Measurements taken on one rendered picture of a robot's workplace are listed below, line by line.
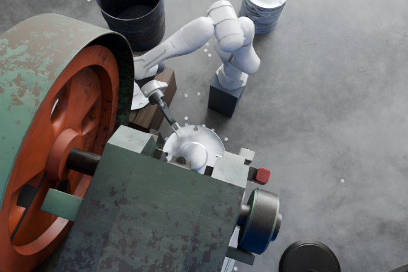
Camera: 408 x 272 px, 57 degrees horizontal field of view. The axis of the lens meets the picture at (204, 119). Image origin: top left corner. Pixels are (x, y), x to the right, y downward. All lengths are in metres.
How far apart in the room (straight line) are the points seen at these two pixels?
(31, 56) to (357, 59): 2.42
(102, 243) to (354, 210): 1.97
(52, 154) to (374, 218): 2.12
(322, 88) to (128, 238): 2.07
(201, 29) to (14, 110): 0.86
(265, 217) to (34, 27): 0.78
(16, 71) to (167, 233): 0.52
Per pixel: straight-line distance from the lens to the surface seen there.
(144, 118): 2.25
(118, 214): 1.02
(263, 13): 2.62
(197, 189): 1.01
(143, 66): 1.64
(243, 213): 1.15
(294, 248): 2.56
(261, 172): 1.78
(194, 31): 1.54
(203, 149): 1.73
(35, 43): 0.99
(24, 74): 0.92
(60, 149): 1.18
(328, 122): 2.74
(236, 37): 1.54
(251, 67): 1.84
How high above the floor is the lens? 2.50
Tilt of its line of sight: 75 degrees down
